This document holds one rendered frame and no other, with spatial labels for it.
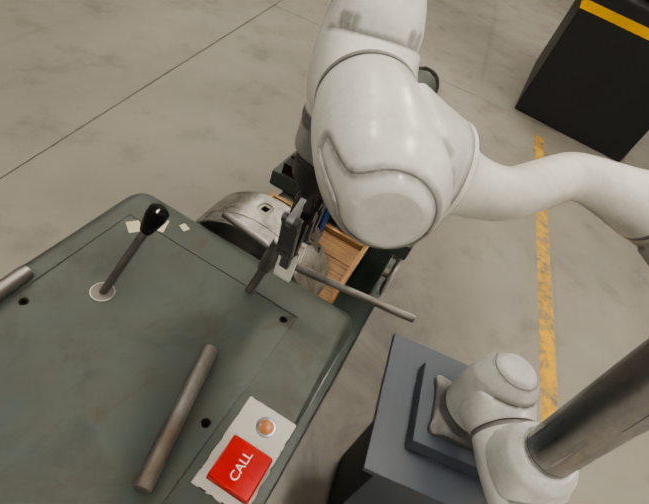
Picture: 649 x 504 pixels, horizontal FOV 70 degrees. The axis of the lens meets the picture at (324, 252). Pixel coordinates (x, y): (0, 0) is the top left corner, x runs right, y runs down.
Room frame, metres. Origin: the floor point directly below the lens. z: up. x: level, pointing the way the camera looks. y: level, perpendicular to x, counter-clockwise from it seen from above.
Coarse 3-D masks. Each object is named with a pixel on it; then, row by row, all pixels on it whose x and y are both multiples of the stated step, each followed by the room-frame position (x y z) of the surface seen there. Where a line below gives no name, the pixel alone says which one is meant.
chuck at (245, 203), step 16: (240, 192) 0.76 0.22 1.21; (256, 192) 0.75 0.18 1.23; (224, 208) 0.69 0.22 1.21; (240, 208) 0.69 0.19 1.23; (256, 208) 0.70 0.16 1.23; (288, 208) 0.74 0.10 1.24; (272, 224) 0.67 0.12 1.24; (304, 256) 0.66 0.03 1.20; (320, 256) 0.70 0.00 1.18; (320, 272) 0.69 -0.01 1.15; (320, 288) 0.69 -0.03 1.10
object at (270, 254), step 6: (276, 240) 0.50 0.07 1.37; (270, 246) 0.50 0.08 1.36; (276, 246) 0.49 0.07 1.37; (270, 252) 0.49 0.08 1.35; (264, 258) 0.49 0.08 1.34; (270, 258) 0.49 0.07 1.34; (276, 258) 0.49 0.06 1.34; (258, 264) 0.49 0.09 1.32; (264, 264) 0.49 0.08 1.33; (270, 264) 0.49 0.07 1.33; (258, 270) 0.49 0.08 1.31; (264, 270) 0.48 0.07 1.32; (258, 276) 0.48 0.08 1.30; (252, 282) 0.48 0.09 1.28; (258, 282) 0.48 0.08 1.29; (246, 288) 0.48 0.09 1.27; (252, 288) 0.48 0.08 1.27
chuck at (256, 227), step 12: (204, 216) 0.67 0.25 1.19; (216, 216) 0.65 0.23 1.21; (240, 216) 0.66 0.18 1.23; (216, 228) 0.64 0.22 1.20; (228, 228) 0.63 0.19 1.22; (252, 228) 0.64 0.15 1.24; (264, 228) 0.65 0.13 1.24; (228, 240) 0.63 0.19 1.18; (240, 240) 0.63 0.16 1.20; (252, 240) 0.62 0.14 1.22; (252, 252) 0.62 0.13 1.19; (264, 252) 0.62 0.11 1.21; (300, 276) 0.62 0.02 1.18
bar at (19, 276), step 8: (16, 272) 0.33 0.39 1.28; (24, 272) 0.34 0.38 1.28; (32, 272) 0.35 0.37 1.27; (0, 280) 0.31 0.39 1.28; (8, 280) 0.32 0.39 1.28; (16, 280) 0.32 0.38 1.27; (24, 280) 0.33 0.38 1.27; (0, 288) 0.30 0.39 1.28; (8, 288) 0.31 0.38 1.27; (16, 288) 0.32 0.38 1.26; (0, 296) 0.29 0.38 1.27
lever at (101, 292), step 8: (136, 240) 0.41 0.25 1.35; (128, 248) 0.41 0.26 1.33; (136, 248) 0.41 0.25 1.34; (128, 256) 0.40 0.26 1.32; (120, 264) 0.39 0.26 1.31; (112, 272) 0.38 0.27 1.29; (120, 272) 0.39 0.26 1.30; (112, 280) 0.38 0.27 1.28; (96, 288) 0.37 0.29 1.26; (104, 288) 0.37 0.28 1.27; (112, 288) 0.38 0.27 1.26; (96, 296) 0.36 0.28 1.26; (104, 296) 0.36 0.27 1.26; (112, 296) 0.37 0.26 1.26
